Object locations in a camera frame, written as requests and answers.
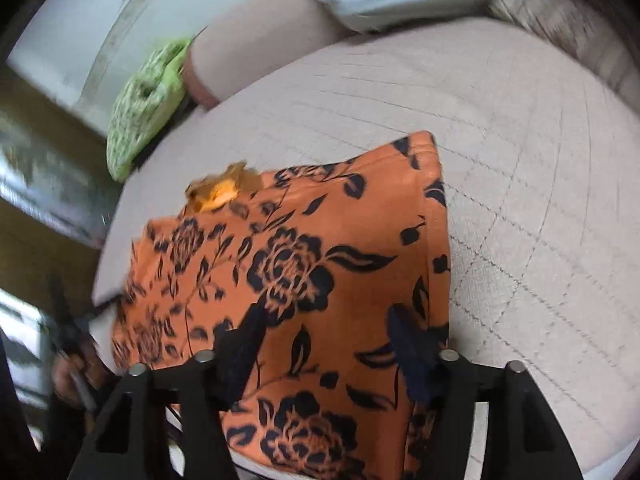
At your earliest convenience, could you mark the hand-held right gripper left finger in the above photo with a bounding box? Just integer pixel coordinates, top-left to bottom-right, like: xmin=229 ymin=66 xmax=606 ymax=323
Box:
xmin=67 ymin=305 xmax=268 ymax=480

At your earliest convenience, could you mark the patterned glass door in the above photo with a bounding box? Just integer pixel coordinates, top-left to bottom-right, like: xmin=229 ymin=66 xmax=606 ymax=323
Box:
xmin=0 ymin=110 xmax=121 ymax=248

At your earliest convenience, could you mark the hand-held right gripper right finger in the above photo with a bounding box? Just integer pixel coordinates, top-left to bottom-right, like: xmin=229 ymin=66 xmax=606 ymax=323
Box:
xmin=387 ymin=304 xmax=583 ymax=480

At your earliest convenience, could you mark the striped floral cushion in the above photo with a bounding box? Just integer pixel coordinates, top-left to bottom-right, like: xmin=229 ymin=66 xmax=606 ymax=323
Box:
xmin=487 ymin=0 xmax=640 ymax=111

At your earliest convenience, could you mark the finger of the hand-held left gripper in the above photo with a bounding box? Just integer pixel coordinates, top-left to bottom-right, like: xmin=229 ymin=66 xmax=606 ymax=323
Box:
xmin=47 ymin=275 xmax=98 ymax=361

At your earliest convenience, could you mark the orange floral blouse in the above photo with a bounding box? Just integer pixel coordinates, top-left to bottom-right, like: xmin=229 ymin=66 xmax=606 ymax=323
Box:
xmin=111 ymin=131 xmax=452 ymax=480

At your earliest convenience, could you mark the pink quilted bed mattress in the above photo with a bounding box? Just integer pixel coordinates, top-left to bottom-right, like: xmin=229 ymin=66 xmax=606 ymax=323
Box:
xmin=92 ymin=17 xmax=640 ymax=480

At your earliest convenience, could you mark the green checkered blanket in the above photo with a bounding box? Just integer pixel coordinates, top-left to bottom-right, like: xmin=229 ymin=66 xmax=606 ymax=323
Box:
xmin=107 ymin=37 xmax=193 ymax=183

